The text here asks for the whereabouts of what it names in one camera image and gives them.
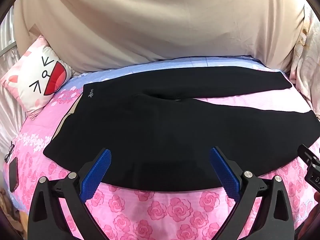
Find white curtain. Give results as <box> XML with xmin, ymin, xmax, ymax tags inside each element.
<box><xmin>0</xmin><ymin>7</ymin><xmax>28</xmax><ymax>143</ymax></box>

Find cat face pillow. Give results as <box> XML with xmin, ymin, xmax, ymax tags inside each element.
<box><xmin>0</xmin><ymin>35</ymin><xmax>75</xmax><ymax>118</ymax></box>

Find beige cloth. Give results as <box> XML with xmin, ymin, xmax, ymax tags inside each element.
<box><xmin>12</xmin><ymin>0</ymin><xmax>308</xmax><ymax>74</ymax></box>

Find black phone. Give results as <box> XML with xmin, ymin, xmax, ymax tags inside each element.
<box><xmin>8</xmin><ymin>157</ymin><xmax>19</xmax><ymax>192</ymax></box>

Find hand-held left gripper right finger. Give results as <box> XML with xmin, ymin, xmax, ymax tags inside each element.
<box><xmin>209</xmin><ymin>147</ymin><xmax>293</xmax><ymax>240</ymax></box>

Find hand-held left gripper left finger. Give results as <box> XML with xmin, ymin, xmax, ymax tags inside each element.
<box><xmin>27</xmin><ymin>148</ymin><xmax>112</xmax><ymax>240</ymax></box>

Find white floral blanket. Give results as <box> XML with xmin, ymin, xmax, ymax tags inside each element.
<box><xmin>287</xmin><ymin>2</ymin><xmax>320</xmax><ymax>120</ymax></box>

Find black pants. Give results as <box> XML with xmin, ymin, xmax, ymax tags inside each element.
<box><xmin>43</xmin><ymin>66</ymin><xmax>320</xmax><ymax>192</ymax></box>

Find pink floral bedsheet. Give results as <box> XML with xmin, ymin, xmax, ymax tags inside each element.
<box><xmin>5</xmin><ymin>55</ymin><xmax>320</xmax><ymax>240</ymax></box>

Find black eyeglasses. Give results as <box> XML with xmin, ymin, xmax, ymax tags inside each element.
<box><xmin>4</xmin><ymin>141</ymin><xmax>15</xmax><ymax>163</ymax></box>

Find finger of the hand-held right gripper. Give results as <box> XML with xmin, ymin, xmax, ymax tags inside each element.
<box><xmin>297</xmin><ymin>144</ymin><xmax>316</xmax><ymax>167</ymax></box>

